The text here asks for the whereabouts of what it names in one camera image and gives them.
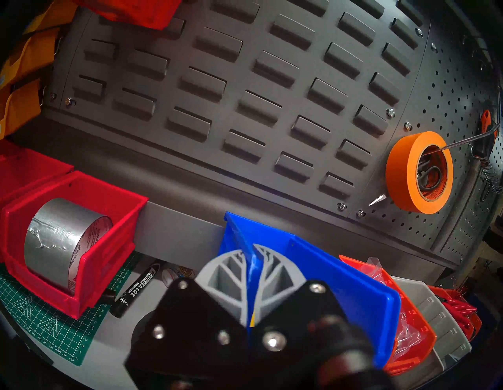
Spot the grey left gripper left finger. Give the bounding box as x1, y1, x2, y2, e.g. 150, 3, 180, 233
125, 248, 253, 381

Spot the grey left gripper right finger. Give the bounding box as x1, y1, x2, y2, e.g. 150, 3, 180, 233
251, 244, 351, 356

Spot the blue bin with hand tools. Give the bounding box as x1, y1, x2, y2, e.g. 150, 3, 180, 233
219, 212, 401, 370

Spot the small red parts bin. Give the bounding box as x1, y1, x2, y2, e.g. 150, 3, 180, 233
340, 255, 437, 376

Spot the red bin with red tool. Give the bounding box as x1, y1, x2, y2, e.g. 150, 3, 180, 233
428, 285, 483, 342

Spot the black Marks-A-Lot marker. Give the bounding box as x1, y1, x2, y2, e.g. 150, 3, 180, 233
110, 263, 162, 318

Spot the clear plastic parts bag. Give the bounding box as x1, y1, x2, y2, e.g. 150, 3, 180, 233
361, 257, 422, 356

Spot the red plastic storage bin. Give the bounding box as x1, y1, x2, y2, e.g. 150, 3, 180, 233
0, 140, 75, 209
0, 171, 149, 320

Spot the green cutting mat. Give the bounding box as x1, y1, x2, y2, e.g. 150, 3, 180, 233
0, 252, 143, 366

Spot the large white plastic bin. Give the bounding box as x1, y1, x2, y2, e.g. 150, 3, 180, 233
391, 275, 472, 372

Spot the orange tape roll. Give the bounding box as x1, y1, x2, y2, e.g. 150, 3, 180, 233
385, 131, 453, 215

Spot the metal peg hook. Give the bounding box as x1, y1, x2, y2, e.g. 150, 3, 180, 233
424, 123, 500, 155

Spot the grey pegboard with screwdrivers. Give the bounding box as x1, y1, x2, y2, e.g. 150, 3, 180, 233
346, 20, 503, 258

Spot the yellow bin labelled M4-0.7X6 HEX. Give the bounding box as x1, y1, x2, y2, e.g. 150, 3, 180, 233
0, 78, 42, 139

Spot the yellow bin labelled M3-6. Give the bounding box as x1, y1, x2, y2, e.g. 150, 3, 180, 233
0, 28, 60, 86

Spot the red louvre-hung bin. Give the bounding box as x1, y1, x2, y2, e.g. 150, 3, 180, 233
75, 0, 183, 30

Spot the silver duct tape roll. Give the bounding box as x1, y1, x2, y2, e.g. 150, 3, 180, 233
24, 198, 114, 295

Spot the grey louvred wall panel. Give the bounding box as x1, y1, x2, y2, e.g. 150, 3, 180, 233
41, 0, 431, 223

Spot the orange black handled screwdriver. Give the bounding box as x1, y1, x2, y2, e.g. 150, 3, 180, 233
430, 109, 499, 252

